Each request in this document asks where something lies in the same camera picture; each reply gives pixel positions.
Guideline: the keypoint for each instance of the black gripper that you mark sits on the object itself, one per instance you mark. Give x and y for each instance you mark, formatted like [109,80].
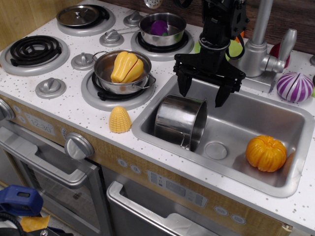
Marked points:
[209,65]

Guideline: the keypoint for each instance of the stainless steel pot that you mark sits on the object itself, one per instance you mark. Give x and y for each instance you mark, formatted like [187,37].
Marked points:
[181,121]

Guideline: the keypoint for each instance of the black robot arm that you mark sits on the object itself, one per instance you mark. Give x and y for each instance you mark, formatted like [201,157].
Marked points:
[223,21]

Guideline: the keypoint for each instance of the stainless steel sink basin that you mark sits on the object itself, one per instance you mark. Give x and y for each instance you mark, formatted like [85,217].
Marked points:
[228,130]

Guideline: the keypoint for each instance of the steel pot lid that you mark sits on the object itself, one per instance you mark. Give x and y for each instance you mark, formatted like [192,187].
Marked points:
[78,15]

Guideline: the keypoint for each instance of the green toy plate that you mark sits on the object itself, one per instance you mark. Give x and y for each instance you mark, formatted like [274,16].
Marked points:
[235,48]

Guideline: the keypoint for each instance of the silver toy faucet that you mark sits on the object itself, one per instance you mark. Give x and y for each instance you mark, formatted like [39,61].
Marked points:
[260,67]

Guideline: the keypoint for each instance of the purple toy eggplant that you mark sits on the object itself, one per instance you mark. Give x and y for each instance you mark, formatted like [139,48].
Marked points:
[159,28]

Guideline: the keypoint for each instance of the red toy vegetable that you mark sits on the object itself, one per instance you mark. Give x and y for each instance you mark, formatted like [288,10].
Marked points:
[275,50]

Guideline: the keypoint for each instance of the yellow toy bell pepper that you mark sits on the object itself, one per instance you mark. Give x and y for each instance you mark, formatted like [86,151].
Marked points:
[127,68]

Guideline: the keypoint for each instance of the orange toy pumpkin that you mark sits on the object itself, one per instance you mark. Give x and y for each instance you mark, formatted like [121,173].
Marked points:
[266,154]

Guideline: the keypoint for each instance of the yellow toy corn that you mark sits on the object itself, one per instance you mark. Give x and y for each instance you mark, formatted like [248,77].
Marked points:
[119,120]

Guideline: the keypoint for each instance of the purple white toy onion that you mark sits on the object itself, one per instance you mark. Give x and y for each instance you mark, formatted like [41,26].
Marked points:
[294,87]

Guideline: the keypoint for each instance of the silver stove knob back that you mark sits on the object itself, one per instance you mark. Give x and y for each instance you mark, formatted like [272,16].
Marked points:
[133,19]

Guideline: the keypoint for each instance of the silver stove knob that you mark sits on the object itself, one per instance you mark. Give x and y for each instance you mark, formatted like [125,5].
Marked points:
[133,19]
[50,88]
[111,39]
[83,61]

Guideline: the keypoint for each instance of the hanging steel strainer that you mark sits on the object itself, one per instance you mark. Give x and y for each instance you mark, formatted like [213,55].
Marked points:
[153,4]

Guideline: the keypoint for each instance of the silver stove knob upper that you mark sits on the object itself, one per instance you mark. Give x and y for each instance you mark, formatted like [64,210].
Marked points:
[111,39]

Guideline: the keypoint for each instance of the silver stove knob middle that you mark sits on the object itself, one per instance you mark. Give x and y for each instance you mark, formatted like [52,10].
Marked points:
[83,61]

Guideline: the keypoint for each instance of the toy dishwasher door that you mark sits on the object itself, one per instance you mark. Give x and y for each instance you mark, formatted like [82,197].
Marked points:
[153,202]

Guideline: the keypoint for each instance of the silver oven dial right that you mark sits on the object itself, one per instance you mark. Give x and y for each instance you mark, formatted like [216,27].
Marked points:
[77,147]

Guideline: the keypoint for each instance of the silver oven dial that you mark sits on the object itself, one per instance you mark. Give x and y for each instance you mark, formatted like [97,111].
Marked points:
[5,111]
[77,147]

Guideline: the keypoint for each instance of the silver stove knob front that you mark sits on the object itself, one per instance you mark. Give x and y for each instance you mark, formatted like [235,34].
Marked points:
[50,88]

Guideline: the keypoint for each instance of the toy oven door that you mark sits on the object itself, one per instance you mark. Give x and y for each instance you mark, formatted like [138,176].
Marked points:
[71,189]

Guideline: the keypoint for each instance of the black coil burner left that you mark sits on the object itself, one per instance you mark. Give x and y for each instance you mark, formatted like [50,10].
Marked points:
[34,50]

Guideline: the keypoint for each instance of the silver oven dial left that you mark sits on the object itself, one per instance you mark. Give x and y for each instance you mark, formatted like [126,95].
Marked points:
[5,111]

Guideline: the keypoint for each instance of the blue clamp tool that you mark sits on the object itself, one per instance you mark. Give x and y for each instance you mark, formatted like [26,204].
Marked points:
[20,201]

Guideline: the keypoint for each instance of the yellow cloth piece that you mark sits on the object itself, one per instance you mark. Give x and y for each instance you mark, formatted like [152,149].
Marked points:
[34,223]

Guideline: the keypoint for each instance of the steel saucepan with handle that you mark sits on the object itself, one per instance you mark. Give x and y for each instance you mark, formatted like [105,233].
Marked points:
[176,28]

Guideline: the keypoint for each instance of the steel two-handled pan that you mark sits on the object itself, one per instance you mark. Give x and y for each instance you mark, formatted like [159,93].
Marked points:
[103,67]

